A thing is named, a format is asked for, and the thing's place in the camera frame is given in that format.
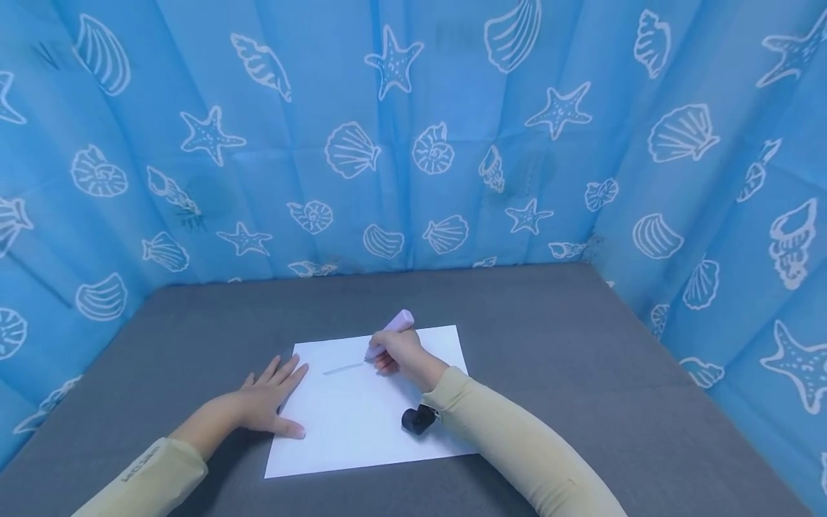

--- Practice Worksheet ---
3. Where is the person's right forearm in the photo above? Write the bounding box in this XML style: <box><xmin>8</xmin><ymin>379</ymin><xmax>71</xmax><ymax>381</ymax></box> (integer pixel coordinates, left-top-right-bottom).
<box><xmin>421</xmin><ymin>366</ymin><xmax>629</xmax><ymax>517</ymax></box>

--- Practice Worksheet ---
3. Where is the white paper sheet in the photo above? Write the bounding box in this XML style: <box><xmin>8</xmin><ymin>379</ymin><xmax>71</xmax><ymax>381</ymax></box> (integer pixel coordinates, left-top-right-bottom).
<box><xmin>264</xmin><ymin>325</ymin><xmax>480</xmax><ymax>480</ymax></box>

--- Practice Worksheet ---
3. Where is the person's left hand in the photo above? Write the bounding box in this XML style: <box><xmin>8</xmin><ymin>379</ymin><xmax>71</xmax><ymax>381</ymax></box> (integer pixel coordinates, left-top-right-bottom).
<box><xmin>226</xmin><ymin>354</ymin><xmax>310</xmax><ymax>440</ymax></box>

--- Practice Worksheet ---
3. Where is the lilac marker pen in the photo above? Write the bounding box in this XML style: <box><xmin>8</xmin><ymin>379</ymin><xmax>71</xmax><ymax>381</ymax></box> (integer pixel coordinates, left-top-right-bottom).
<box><xmin>364</xmin><ymin>309</ymin><xmax>416</xmax><ymax>362</ymax></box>

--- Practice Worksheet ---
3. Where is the person's left forearm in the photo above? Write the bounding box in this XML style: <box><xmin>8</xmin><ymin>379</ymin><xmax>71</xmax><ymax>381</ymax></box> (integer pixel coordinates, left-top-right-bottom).
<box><xmin>72</xmin><ymin>396</ymin><xmax>246</xmax><ymax>517</ymax></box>

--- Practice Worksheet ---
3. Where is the person's right hand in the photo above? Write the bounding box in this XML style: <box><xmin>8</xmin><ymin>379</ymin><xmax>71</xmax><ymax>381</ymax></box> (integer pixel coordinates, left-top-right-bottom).
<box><xmin>370</xmin><ymin>330</ymin><xmax>449</xmax><ymax>393</ymax></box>

